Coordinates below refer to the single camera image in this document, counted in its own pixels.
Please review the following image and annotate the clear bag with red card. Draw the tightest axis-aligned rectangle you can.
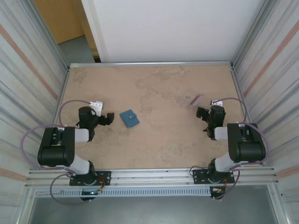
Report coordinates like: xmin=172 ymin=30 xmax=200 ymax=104
xmin=179 ymin=90 xmax=204 ymax=108

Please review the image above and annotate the blue leather card holder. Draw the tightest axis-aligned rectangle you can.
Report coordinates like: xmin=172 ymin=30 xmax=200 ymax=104
xmin=119 ymin=109 xmax=140 ymax=129

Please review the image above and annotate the red credit card stack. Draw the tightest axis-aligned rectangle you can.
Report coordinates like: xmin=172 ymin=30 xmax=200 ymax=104
xmin=189 ymin=94 xmax=204 ymax=107

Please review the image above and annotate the grey metal panel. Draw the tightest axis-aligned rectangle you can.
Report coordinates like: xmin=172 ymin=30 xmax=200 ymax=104
xmin=28 ymin=197 xmax=280 ymax=224

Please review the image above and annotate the wooden door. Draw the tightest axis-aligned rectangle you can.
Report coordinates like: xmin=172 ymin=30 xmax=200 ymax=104
xmin=34 ymin=0 xmax=85 ymax=44

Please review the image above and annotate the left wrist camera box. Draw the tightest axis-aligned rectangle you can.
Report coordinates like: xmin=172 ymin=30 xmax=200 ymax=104
xmin=89 ymin=100 xmax=104 ymax=117

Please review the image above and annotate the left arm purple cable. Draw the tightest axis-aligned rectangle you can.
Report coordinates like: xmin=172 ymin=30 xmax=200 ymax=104
xmin=20 ymin=99 xmax=92 ymax=206

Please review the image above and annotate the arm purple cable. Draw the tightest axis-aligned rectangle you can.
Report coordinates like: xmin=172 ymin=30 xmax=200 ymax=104
xmin=211 ymin=97 xmax=271 ymax=201
xmin=20 ymin=99 xmax=92 ymax=206

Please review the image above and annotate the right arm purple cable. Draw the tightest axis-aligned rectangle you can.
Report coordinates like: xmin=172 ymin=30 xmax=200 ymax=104
xmin=211 ymin=97 xmax=271 ymax=201

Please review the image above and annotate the aluminium side rail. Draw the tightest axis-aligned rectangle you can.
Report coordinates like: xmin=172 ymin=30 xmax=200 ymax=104
xmin=42 ymin=66 xmax=71 ymax=170
xmin=230 ymin=64 xmax=266 ymax=167

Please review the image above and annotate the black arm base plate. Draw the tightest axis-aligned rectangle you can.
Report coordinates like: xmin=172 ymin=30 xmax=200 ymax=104
xmin=192 ymin=168 xmax=235 ymax=185
xmin=69 ymin=171 xmax=112 ymax=187

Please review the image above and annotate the aluminium table edge rail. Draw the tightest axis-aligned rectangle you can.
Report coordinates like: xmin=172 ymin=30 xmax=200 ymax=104
xmin=68 ymin=61 xmax=235 ymax=69

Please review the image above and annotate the wide aluminium mounting rail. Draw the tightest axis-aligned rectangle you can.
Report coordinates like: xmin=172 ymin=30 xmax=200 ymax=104
xmin=27 ymin=167 xmax=280 ymax=188

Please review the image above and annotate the white door frame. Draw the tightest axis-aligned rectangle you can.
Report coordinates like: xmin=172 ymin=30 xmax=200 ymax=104
xmin=80 ymin=0 xmax=110 ymax=63

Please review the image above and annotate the grey slotted cable duct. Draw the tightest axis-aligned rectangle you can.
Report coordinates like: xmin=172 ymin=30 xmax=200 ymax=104
xmin=35 ymin=188 xmax=212 ymax=198

